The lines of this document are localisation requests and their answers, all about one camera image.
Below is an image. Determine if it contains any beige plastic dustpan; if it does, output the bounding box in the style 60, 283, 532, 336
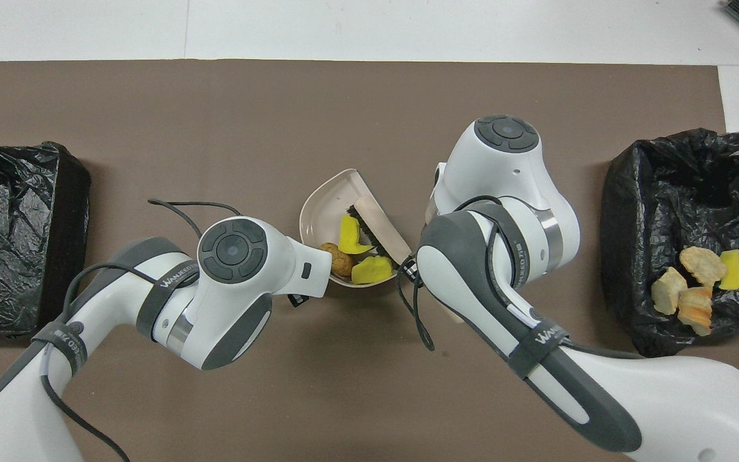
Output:
299, 168, 412, 288

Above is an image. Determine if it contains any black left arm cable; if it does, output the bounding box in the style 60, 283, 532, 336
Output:
39, 199, 242, 462

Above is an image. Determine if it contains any black bag lined bin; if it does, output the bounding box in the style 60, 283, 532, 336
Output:
0, 142, 92, 339
600, 128, 739, 360

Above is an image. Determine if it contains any yellow and green sponge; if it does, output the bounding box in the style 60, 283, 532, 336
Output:
718, 249, 739, 291

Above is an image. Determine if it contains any pale flaky bread piece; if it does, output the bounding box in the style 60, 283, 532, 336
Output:
679, 246, 727, 287

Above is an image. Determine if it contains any notched yellow sponge piece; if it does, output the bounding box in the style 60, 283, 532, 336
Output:
337, 215, 375, 255

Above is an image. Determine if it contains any brown bread roll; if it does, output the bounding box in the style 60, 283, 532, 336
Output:
319, 242, 355, 278

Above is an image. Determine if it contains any beige brush with black bristles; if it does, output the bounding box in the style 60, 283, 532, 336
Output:
346, 197, 412, 265

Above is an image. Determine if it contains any brown table mat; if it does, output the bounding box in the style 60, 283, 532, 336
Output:
0, 60, 739, 462

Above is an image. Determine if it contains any striped croissant piece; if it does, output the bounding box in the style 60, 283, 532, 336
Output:
677, 286, 714, 337
651, 266, 689, 316

